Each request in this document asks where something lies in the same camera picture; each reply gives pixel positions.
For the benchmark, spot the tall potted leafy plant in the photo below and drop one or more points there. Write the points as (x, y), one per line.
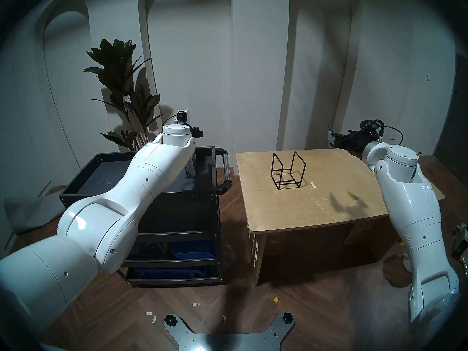
(117, 61)

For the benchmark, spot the black base knob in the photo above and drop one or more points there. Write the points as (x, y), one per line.
(170, 320)
(287, 318)

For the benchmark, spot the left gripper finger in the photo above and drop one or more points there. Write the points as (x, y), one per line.
(196, 132)

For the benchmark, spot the light wooden table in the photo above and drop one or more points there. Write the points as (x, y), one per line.
(329, 171)

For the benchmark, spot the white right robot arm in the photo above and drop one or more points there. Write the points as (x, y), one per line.
(413, 207)

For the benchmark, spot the blue plastic bin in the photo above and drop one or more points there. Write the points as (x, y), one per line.
(192, 248)

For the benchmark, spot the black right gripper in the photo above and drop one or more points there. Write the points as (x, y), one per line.
(353, 140)

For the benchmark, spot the white bagged trash bin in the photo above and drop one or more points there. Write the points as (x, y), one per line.
(406, 262)

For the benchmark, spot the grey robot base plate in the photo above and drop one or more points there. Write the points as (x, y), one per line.
(226, 341)

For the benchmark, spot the cardboard box with clutter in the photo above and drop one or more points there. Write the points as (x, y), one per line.
(461, 240)

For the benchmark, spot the dark grey door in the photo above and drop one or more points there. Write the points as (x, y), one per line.
(453, 134)

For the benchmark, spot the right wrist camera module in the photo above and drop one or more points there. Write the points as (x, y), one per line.
(371, 126)

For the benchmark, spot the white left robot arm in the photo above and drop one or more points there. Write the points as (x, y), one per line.
(109, 226)

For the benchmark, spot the dark blue storage bin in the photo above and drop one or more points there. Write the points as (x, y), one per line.
(172, 272)

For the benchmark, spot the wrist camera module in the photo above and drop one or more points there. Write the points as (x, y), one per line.
(371, 126)
(181, 117)

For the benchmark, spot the black metal utility cart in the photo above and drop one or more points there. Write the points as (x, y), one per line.
(106, 174)

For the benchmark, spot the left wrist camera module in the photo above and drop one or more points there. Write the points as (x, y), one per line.
(181, 117)

